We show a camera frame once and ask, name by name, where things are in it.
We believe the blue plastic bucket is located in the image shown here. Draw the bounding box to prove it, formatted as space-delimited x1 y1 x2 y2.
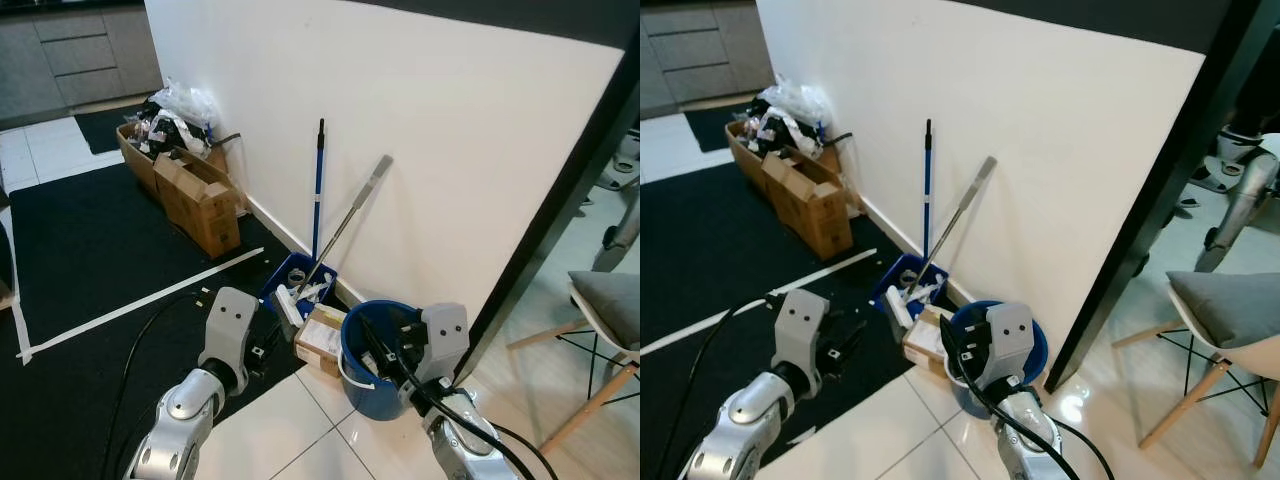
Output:
943 299 1050 419
339 299 453 422

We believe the small cardboard box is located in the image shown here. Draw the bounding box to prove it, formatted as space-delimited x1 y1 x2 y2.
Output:
902 305 954 379
294 304 349 380

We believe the white hand brush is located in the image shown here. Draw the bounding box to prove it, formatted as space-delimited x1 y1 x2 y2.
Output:
885 284 917 329
274 284 309 328

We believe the blue dustpan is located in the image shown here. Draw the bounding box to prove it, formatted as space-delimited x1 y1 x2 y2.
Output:
260 251 339 319
869 252 949 319

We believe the white floor tape strip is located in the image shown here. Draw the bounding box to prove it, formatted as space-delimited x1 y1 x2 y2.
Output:
640 248 880 357
12 246 267 365

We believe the silver metal pole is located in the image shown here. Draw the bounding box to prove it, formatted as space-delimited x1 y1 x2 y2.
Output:
298 154 395 297
906 156 999 297

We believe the long brown cardboard box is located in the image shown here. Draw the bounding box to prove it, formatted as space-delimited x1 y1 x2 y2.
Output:
762 150 854 262
152 149 244 260

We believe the large black floor mat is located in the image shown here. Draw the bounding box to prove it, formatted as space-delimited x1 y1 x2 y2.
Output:
0 158 343 480
640 158 963 480

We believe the blue mop pole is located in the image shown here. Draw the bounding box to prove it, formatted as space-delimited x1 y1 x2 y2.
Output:
311 118 328 263
920 119 935 263

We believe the white chair with wooden legs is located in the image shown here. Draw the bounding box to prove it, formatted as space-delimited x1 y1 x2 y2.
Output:
1138 270 1280 472
504 270 641 457

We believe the grey seat cushion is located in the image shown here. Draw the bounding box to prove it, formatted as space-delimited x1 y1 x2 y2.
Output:
567 270 641 352
1166 270 1280 351

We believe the cardboard box of rubbish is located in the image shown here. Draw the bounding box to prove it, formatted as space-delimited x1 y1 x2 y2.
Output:
724 116 846 201
114 118 233 201

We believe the silver background robot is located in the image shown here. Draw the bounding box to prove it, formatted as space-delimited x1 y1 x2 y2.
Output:
588 128 641 277
1188 124 1280 277

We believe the clear plastic bag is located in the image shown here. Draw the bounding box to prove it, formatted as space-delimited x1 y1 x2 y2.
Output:
748 76 831 159
138 78 219 159

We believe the small black floor mat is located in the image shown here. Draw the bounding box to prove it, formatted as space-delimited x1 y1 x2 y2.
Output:
73 104 153 157
684 100 763 153

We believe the grey drawer cabinet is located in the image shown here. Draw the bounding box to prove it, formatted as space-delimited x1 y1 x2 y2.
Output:
640 0 777 119
0 3 165 129

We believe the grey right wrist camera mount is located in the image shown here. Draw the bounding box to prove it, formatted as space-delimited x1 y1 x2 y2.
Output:
419 302 471 389
985 300 1037 393

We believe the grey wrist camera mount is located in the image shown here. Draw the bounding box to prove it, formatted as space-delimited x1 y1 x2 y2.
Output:
198 287 260 379
985 300 1037 393
771 289 830 379
419 302 471 389

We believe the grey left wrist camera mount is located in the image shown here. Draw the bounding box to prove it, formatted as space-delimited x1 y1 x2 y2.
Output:
771 289 830 379
198 287 260 379

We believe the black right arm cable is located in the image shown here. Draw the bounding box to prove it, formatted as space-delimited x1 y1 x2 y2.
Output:
358 318 563 480
938 318 1117 480

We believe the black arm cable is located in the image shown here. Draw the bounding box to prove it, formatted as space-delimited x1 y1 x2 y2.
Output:
654 291 783 480
938 318 1117 480
358 318 563 480
98 287 217 480

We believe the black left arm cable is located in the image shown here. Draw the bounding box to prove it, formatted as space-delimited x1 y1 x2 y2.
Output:
98 287 217 480
654 291 783 480

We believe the black door frame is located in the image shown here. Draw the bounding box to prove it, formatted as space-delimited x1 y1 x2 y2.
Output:
462 25 641 387
1044 0 1280 394

